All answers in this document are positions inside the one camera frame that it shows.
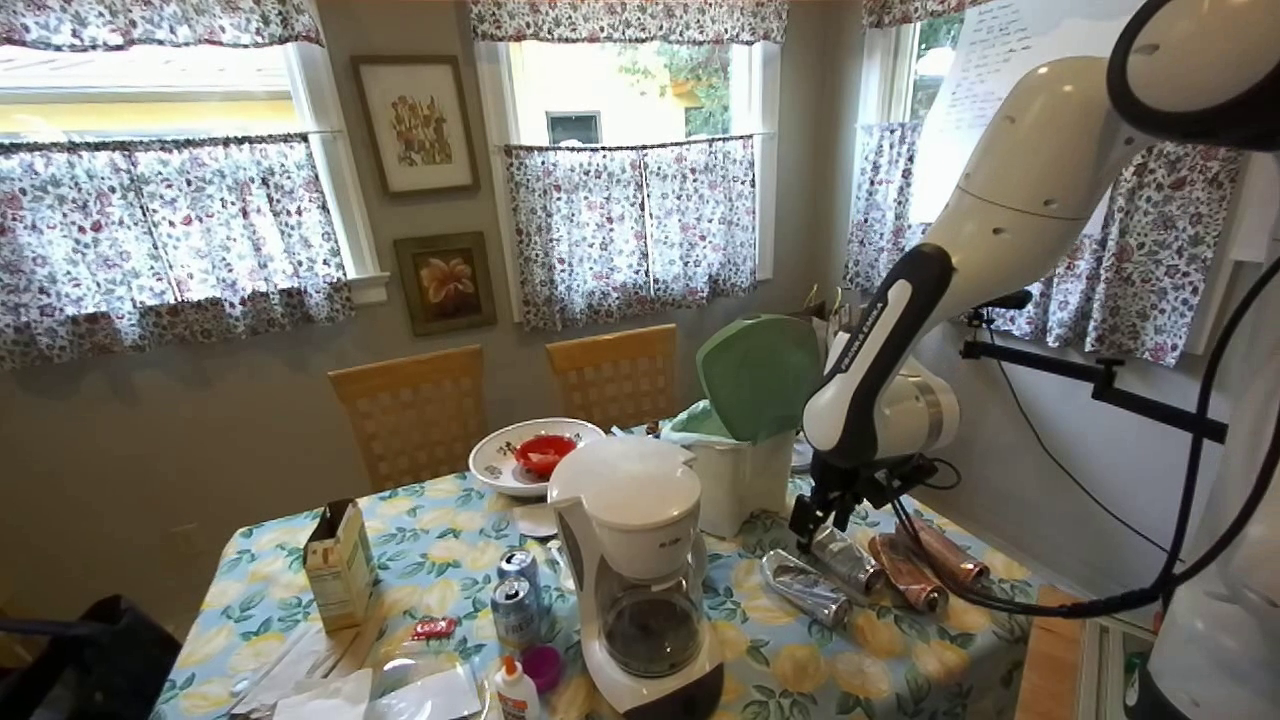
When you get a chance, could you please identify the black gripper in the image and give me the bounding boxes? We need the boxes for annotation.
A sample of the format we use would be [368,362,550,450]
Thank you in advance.
[787,455,889,552]

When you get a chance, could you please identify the silver Kirkland label can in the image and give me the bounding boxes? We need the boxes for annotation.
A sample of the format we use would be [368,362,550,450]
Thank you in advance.
[754,545,855,631]

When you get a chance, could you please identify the white plastic bin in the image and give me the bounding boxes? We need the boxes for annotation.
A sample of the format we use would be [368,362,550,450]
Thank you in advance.
[662,425,801,539]

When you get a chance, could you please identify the green bin liner bag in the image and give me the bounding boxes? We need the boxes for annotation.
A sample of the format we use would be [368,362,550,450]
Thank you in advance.
[661,397,751,450]

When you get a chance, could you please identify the white drip coffee maker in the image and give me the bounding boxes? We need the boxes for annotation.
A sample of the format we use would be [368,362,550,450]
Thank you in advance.
[544,437,733,720]

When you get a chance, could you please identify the wooden lattice back chair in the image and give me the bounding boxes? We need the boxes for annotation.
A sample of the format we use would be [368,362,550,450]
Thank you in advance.
[538,320,684,432]
[323,344,490,497]

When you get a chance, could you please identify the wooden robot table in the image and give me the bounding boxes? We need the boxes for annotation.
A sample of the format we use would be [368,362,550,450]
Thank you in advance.
[1013,610,1092,720]

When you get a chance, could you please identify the pink round lid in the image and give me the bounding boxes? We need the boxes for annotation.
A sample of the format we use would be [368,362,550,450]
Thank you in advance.
[515,643,566,694]

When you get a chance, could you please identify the floral cafe curtain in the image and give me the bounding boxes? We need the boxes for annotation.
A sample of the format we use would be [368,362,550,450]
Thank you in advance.
[0,130,357,366]
[500,130,765,337]
[840,116,934,303]
[990,134,1253,370]

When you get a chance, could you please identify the white floral plate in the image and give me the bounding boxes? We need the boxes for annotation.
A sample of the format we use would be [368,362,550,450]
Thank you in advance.
[463,411,613,504]

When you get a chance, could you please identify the white glue bottle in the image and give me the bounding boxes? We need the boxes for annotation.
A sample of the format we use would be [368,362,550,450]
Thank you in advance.
[484,652,546,720]

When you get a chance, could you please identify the lemon print tablecloth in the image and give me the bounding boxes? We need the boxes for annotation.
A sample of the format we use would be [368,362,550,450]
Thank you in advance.
[146,470,1052,720]

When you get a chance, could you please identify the dark framed flower picture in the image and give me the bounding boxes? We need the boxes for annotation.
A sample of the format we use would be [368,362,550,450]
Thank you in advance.
[386,227,500,341]

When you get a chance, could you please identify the clear plastic bag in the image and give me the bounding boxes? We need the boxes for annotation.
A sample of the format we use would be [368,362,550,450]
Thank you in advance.
[231,622,484,720]

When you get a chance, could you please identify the green beige carton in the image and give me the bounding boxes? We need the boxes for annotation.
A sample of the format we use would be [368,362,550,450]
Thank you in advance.
[300,497,385,634]

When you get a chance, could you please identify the white handwritten paper sheet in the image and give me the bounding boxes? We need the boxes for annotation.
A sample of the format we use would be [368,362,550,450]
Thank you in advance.
[909,0,1150,233]

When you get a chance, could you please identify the floral window valance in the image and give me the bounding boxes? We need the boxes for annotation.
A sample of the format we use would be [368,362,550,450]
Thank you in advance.
[860,0,990,30]
[463,0,791,47]
[0,0,323,57]

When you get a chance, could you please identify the beige framed floral picture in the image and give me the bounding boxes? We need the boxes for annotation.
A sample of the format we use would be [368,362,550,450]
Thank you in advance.
[349,51,478,198]

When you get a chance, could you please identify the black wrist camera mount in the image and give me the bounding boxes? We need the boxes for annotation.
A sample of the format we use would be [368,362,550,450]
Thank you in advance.
[872,450,945,498]

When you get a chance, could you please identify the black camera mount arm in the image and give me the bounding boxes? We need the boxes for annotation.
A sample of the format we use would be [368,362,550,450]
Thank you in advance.
[954,295,1232,446]

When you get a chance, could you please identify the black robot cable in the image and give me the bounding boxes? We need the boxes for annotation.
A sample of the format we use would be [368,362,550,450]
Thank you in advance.
[893,250,1280,622]

